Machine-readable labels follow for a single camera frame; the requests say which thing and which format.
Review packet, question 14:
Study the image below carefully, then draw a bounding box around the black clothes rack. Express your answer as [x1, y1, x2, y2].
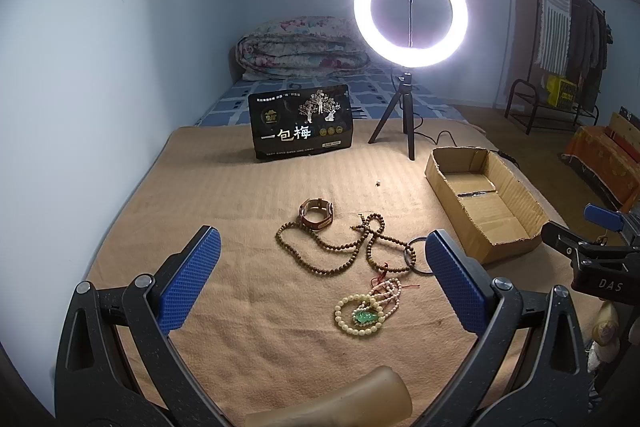
[503, 0, 613, 135]

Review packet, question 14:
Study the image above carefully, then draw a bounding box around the yellow box on rack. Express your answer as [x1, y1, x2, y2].
[544, 75, 578, 110]

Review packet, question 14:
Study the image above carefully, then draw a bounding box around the brown cardboard box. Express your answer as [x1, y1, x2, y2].
[425, 146, 549, 265]

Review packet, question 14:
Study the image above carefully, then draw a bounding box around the white ring light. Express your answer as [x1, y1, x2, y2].
[354, 0, 469, 68]

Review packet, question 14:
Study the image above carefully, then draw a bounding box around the folded floral quilt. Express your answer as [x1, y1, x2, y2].
[235, 15, 371, 79]

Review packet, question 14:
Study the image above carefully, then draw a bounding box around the wristwatch with red strap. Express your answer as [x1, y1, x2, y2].
[298, 198, 334, 231]

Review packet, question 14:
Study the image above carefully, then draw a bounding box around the orange cloth covered box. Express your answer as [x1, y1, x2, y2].
[560, 107, 639, 211]

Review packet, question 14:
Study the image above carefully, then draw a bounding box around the cream bead bracelet green pendant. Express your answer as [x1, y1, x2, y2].
[333, 294, 385, 337]

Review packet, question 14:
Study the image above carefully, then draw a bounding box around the black tripod stand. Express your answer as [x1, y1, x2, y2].
[368, 69, 416, 160]

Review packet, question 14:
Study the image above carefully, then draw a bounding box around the tan blanket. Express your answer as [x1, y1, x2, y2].
[89, 120, 474, 425]

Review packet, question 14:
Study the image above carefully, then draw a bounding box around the dark thin bangle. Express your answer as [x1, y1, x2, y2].
[402, 236, 434, 277]

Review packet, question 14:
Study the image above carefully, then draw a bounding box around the black snack bag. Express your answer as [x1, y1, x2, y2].
[248, 84, 354, 160]

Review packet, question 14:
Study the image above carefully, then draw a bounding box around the black power cable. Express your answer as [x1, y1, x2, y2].
[414, 128, 522, 168]

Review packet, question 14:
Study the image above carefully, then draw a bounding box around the brown wooden bead necklace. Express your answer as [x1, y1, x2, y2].
[274, 211, 421, 278]

